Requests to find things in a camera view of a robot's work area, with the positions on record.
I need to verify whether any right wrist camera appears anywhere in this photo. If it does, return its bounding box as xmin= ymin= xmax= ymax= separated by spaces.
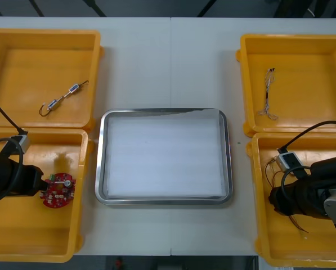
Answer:
xmin=276 ymin=151 xmax=303 ymax=172

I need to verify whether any black left camera cable loop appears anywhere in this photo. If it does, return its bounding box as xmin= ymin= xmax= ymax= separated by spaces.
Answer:
xmin=0 ymin=137 xmax=25 ymax=206

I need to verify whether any multicoloured wire harness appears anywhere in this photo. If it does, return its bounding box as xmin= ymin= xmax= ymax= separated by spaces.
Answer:
xmin=264 ymin=158 xmax=310 ymax=234

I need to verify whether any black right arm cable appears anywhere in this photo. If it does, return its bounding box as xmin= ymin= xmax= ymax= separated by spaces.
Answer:
xmin=279 ymin=120 xmax=336 ymax=154

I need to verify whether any white sheet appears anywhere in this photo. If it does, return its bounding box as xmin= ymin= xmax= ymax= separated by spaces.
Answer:
xmin=106 ymin=109 xmax=225 ymax=198

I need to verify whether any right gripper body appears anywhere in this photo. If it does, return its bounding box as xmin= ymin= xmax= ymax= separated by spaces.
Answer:
xmin=268 ymin=180 xmax=307 ymax=217

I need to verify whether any steel tray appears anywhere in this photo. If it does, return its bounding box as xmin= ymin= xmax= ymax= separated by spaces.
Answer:
xmin=94 ymin=107 xmax=233 ymax=206

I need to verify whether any black metal leg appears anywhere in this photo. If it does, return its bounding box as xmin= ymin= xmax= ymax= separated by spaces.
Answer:
xmin=82 ymin=0 xmax=107 ymax=17
xmin=197 ymin=0 xmax=218 ymax=17
xmin=29 ymin=0 xmax=45 ymax=17

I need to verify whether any round red circuit board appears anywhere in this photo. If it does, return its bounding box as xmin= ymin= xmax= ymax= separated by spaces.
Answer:
xmin=39 ymin=172 xmax=77 ymax=209

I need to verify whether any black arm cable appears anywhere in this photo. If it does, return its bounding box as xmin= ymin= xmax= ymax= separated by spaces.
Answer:
xmin=279 ymin=120 xmax=336 ymax=154
xmin=0 ymin=93 xmax=28 ymax=134

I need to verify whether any yellow-orange plastic bin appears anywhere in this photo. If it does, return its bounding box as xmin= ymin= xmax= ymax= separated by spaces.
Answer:
xmin=235 ymin=33 xmax=336 ymax=138
xmin=246 ymin=132 xmax=336 ymax=268
xmin=0 ymin=126 xmax=94 ymax=264
xmin=0 ymin=28 xmax=104 ymax=132

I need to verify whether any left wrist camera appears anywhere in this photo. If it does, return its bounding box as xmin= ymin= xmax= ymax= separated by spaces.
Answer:
xmin=7 ymin=134 xmax=31 ymax=154

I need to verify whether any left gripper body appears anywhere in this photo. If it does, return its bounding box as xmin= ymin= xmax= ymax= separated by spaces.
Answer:
xmin=17 ymin=164 xmax=44 ymax=198

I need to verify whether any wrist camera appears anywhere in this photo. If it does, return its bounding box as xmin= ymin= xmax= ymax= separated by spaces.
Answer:
xmin=276 ymin=151 xmax=303 ymax=172
xmin=7 ymin=134 xmax=31 ymax=154

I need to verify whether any small metal solenoid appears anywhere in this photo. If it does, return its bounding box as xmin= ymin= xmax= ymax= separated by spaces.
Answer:
xmin=39 ymin=95 xmax=70 ymax=118
xmin=68 ymin=80 xmax=89 ymax=95

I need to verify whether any black right camera cable loop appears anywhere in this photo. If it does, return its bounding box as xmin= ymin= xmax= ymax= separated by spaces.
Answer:
xmin=280 ymin=165 xmax=312 ymax=204

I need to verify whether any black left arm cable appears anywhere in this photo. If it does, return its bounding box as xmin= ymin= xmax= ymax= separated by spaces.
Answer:
xmin=0 ymin=93 xmax=28 ymax=134

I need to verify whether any black camera cable loop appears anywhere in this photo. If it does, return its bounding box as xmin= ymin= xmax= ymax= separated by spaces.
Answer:
xmin=0 ymin=137 xmax=25 ymax=206
xmin=280 ymin=165 xmax=312 ymax=204

